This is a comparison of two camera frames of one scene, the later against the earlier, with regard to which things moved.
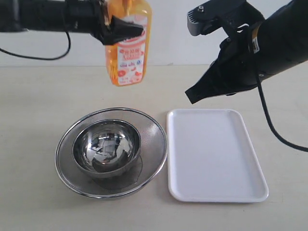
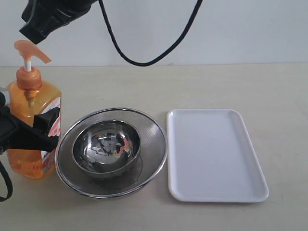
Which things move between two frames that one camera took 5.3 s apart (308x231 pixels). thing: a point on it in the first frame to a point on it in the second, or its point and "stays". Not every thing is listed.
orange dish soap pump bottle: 127,60 to 28,94
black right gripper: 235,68 to 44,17
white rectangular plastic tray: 211,158 stays
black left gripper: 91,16 to 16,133
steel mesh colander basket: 153,150 stays
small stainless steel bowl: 108,147 stays
